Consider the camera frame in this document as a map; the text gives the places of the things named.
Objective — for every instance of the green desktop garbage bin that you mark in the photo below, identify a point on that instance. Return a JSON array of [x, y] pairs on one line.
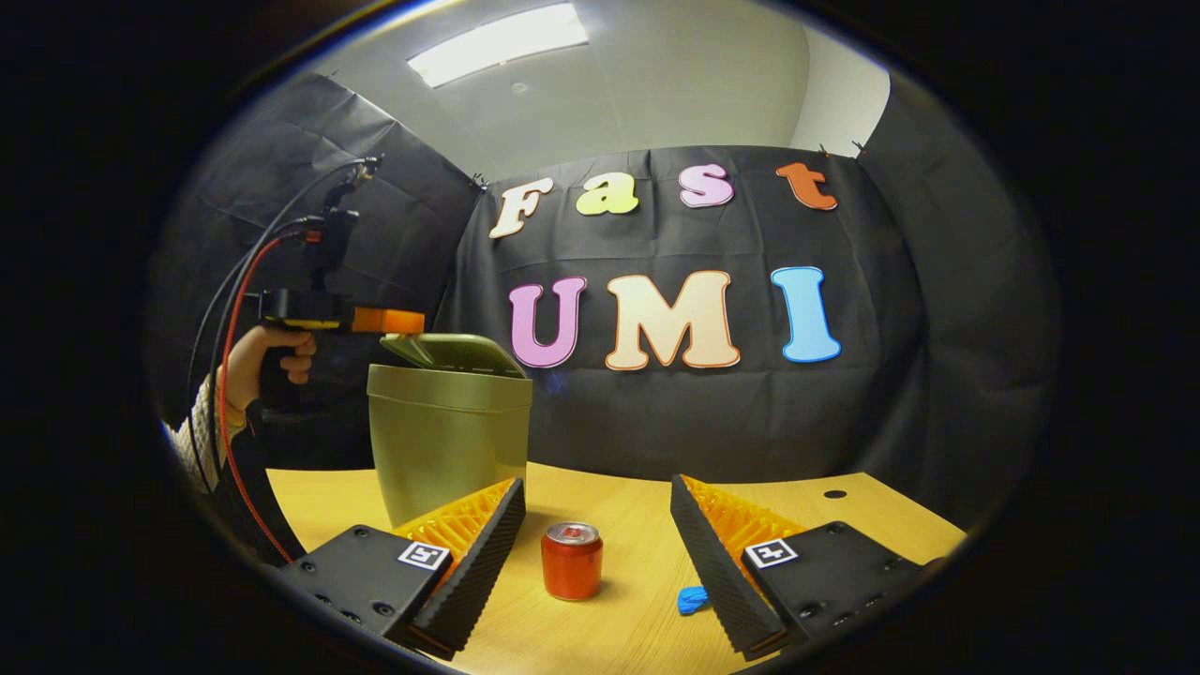
[[445, 441]]

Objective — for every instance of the ceiling light panel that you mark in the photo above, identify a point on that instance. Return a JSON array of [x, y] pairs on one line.
[[497, 42]]

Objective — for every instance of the red pop can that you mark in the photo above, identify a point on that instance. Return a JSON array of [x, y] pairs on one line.
[[572, 567]]

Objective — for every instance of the blue paper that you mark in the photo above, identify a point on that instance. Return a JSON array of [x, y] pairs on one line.
[[692, 600]]

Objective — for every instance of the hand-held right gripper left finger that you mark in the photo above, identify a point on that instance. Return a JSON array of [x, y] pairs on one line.
[[478, 572]]

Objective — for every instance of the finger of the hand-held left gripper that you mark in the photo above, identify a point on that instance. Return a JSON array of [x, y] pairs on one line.
[[389, 322]]

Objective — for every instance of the wooden desktop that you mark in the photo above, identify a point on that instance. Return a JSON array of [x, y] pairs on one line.
[[619, 516]]

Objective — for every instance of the black backdrop cloth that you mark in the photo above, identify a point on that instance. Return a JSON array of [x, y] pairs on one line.
[[844, 412]]

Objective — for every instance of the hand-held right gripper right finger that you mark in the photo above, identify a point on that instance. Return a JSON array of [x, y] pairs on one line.
[[717, 572]]

